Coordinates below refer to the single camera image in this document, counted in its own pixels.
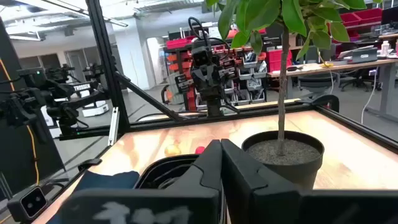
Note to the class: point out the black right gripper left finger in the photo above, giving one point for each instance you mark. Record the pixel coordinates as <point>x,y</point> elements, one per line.
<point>186,199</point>

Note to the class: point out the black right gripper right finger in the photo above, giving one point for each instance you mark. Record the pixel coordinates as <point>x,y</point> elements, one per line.
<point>264,202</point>

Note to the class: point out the tan round potato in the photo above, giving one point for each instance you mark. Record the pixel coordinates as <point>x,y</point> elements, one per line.
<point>172,151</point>

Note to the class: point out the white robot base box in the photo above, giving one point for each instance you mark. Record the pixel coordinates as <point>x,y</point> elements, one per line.
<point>96,110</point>

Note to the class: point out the background black robot arm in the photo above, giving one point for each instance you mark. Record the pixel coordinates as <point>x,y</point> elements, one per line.
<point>84,87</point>

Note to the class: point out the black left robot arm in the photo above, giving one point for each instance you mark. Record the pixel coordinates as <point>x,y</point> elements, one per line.
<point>214,105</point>

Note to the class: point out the small red produce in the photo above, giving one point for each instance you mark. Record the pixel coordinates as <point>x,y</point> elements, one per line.
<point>199,150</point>

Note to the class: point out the shelf with storage bins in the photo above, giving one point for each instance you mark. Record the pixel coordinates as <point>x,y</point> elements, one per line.
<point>248,74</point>

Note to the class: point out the black plastic food container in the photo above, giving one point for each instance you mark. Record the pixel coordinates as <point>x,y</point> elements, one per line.
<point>149,177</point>

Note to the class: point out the small tree in black pot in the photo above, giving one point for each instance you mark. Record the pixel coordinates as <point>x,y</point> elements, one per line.
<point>295,171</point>

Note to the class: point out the red plastic crate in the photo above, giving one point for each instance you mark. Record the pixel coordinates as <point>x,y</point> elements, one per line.
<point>275,60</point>

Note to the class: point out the dark blue folded cloth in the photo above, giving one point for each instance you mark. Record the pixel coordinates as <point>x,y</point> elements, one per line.
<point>105,180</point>

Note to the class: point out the black table clamp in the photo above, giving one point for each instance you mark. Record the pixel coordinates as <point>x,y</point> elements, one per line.
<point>326,101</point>
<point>90,162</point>

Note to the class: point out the grey office chair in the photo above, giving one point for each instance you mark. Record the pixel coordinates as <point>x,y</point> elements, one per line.
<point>317,82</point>

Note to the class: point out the small yellow desk object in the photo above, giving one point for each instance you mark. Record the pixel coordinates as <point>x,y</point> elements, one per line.
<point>327,65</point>

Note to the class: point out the wooden top office desk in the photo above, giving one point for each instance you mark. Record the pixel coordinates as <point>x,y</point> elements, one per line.
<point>342,66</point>

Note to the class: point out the grey laptop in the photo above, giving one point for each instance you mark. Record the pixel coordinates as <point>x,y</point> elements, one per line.
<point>363,56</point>

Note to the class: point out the red bins on rack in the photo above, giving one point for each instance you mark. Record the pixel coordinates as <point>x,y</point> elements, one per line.
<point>367,15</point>

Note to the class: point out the black flat panel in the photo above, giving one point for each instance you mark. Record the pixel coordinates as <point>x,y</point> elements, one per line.
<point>18,155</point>

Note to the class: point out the white bottle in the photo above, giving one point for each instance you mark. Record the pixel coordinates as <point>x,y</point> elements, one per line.
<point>385,48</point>

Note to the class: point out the background black robot gripper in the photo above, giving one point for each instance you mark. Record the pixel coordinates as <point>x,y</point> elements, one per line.
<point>18,109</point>

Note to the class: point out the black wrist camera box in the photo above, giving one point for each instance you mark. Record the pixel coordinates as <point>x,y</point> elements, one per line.
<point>201,57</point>

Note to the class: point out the silver metal bracket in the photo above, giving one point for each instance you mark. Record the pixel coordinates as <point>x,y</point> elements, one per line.
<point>113,127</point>

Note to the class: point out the black aluminium table frame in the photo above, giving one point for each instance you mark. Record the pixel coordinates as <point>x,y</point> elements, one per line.
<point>105,62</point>

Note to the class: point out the black depth camera box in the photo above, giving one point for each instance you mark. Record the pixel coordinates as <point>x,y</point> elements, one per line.
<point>31,202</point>

